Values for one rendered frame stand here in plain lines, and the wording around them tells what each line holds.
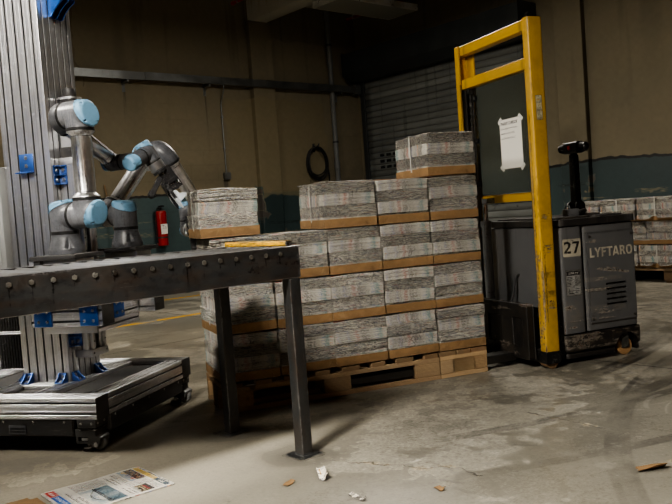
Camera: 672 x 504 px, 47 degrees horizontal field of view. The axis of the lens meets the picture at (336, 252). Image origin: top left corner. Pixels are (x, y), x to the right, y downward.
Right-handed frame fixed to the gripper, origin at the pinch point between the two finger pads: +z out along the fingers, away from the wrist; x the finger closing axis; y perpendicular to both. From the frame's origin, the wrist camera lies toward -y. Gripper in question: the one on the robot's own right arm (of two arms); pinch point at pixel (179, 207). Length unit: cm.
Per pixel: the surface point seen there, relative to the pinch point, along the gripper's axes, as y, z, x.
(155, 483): -79, 70, -97
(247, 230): 17.5, 25.0, -19.2
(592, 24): 637, 118, 406
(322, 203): 57, 35, -17
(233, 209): 17.6, 13.2, -18.3
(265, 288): 10, 53, -18
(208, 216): 6.0, 9.5, -17.5
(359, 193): 76, 42, -19
